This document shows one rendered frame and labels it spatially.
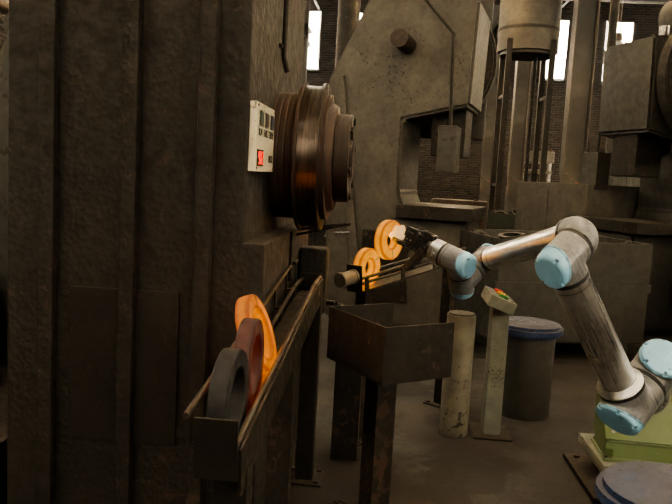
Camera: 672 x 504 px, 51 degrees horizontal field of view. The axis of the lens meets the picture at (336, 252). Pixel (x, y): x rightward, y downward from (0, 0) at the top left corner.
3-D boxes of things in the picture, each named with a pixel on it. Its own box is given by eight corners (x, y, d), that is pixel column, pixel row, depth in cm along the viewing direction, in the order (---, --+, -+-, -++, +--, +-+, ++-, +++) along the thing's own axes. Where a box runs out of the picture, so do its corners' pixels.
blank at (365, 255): (359, 293, 279) (366, 295, 278) (348, 264, 271) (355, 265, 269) (377, 269, 289) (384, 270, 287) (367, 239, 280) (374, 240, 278)
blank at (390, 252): (373, 222, 265) (380, 222, 263) (396, 217, 277) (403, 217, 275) (374, 262, 268) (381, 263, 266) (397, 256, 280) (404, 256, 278)
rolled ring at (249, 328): (265, 305, 149) (249, 304, 149) (247, 339, 131) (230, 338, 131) (264, 384, 154) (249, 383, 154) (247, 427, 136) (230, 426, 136)
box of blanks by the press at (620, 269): (489, 361, 422) (499, 233, 414) (443, 330, 503) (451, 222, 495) (643, 361, 441) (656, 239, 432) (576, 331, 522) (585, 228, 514)
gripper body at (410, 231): (416, 224, 268) (442, 236, 261) (410, 245, 270) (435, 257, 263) (405, 225, 262) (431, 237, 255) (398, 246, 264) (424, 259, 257)
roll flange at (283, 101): (257, 232, 207) (264, 70, 202) (282, 222, 254) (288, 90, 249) (291, 234, 207) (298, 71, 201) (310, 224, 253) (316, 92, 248)
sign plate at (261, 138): (247, 170, 182) (250, 100, 180) (265, 171, 208) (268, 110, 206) (256, 171, 182) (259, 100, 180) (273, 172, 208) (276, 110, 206)
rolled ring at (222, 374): (250, 334, 131) (233, 332, 131) (225, 372, 113) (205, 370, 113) (249, 424, 135) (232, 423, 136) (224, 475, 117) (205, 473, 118)
